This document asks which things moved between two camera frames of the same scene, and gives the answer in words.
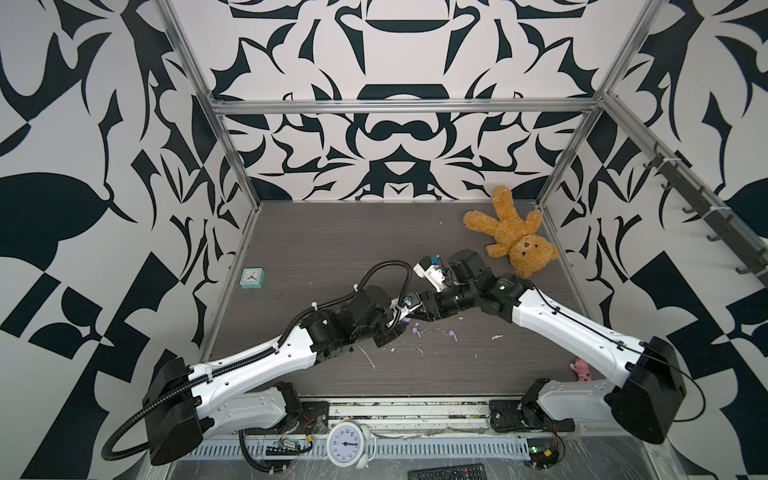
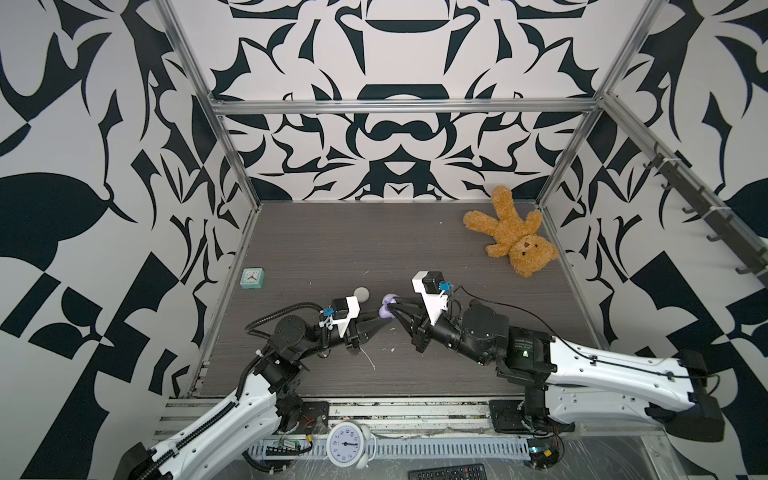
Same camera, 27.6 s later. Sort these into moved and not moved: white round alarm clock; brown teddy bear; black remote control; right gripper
Moved: right gripper
Not moved: black remote control; brown teddy bear; white round alarm clock
